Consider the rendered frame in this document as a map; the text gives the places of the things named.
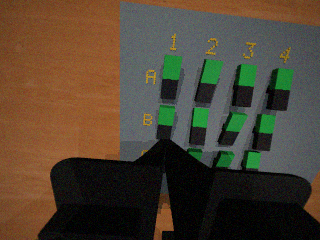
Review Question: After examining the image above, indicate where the grey switch panel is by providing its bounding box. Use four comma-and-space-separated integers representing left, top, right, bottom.
120, 1, 320, 184

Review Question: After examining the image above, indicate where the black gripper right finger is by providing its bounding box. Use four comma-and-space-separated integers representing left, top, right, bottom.
165, 139, 312, 240

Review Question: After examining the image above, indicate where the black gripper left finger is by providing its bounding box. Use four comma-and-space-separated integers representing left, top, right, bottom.
50, 139, 167, 240

